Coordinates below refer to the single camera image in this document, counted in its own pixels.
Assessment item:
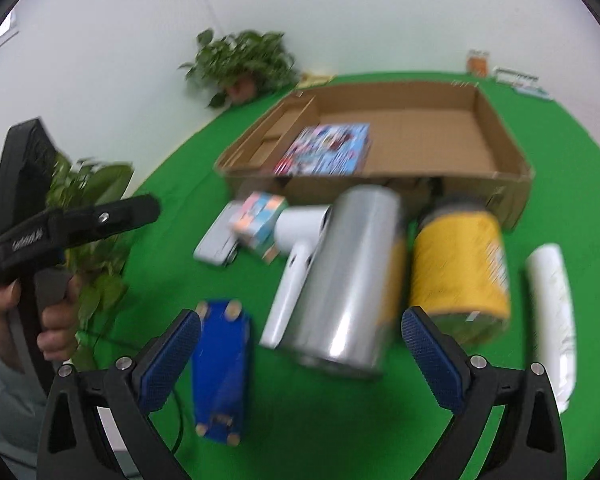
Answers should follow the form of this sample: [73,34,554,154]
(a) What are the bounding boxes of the grey-white flat device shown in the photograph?
[193,201,241,267]

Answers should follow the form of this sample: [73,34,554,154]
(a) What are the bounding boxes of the leafy green plant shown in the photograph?
[45,157,136,373]

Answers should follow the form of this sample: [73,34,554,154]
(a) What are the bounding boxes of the white tube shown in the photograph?
[524,243,578,415]

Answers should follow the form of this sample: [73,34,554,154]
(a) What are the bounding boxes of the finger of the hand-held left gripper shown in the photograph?
[64,194,162,252]

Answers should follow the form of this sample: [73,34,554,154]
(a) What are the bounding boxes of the person's left forearm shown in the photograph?
[0,332,51,456]

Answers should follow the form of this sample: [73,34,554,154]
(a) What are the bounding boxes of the silver metal can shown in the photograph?
[283,185,408,380]

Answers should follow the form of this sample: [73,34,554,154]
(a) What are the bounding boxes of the blue rectangular case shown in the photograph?
[191,299,255,447]

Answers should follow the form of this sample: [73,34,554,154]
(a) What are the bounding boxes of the yellow packet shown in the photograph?
[297,71,335,88]

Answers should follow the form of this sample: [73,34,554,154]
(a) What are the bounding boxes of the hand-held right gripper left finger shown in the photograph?
[36,308,203,480]

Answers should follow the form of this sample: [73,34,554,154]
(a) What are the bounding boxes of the small colourful carton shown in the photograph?
[229,191,288,264]

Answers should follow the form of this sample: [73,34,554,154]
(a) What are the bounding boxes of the thin black cable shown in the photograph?
[171,390,185,463]

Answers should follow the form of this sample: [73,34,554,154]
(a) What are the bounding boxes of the light blue flat box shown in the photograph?
[515,84,553,102]

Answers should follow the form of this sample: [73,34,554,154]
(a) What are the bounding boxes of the white wall paper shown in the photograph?
[0,12,21,51]

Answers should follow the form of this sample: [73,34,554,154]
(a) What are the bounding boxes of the white hair dryer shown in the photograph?
[259,204,333,350]

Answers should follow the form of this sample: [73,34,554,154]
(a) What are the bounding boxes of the cardboard box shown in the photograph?
[215,80,535,233]

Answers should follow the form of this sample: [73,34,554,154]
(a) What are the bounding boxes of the colourful printed flat box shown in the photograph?
[274,123,372,177]

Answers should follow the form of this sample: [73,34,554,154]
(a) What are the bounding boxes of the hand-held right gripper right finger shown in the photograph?
[401,306,567,480]

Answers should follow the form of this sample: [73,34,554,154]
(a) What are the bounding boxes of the person's left hand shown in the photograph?
[0,275,81,363]

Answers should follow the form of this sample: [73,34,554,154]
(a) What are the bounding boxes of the potted green plant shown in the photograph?
[179,28,301,108]

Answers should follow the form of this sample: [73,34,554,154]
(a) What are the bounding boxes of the yellow label jar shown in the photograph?
[407,195,512,346]

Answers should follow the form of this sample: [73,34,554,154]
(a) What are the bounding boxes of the orange jar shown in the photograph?
[466,50,491,77]

